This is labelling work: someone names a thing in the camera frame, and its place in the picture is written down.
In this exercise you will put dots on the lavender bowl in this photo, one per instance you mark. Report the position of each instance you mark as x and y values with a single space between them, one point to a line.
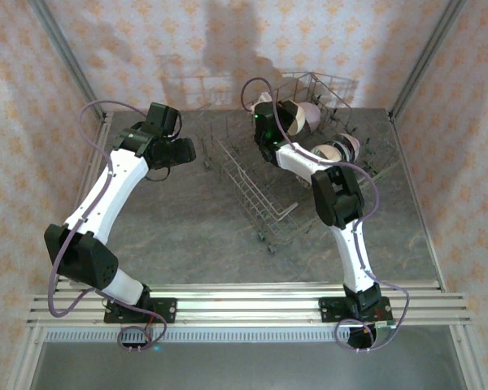
311 115

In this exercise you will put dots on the white purple floral bowl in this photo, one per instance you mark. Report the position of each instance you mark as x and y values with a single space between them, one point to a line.
327 151

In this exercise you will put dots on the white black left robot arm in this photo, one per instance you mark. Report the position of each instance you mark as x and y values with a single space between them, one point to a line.
110 191

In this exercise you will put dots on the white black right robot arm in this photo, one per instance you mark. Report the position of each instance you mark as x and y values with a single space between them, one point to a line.
337 195

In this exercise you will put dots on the green circuit board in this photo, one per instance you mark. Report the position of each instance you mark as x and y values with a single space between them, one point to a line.
386 325

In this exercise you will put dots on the aluminium frame post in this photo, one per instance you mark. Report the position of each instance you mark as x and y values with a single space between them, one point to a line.
65 53
427 53

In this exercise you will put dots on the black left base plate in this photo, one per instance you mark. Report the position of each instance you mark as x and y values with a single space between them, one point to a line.
166 310

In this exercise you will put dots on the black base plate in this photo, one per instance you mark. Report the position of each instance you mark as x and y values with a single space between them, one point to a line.
331 310
166 310

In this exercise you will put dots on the aluminium mounting rail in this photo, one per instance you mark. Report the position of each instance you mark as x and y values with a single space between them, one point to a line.
248 304

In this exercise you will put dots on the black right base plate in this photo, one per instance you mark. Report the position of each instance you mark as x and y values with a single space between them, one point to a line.
331 310

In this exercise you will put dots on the aluminium frame leg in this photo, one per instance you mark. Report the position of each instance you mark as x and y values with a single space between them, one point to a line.
467 357
22 365

